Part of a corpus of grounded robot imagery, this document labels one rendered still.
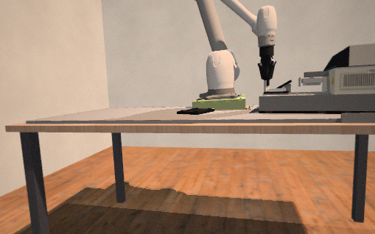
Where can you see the black rectangular frame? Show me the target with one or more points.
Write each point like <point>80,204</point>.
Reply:
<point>195,111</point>

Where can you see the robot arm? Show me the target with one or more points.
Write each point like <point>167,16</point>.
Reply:
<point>221,66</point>

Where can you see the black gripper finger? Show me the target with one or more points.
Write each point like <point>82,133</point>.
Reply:
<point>262,69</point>
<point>268,73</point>

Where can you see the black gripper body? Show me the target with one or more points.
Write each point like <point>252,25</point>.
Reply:
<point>266,53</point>

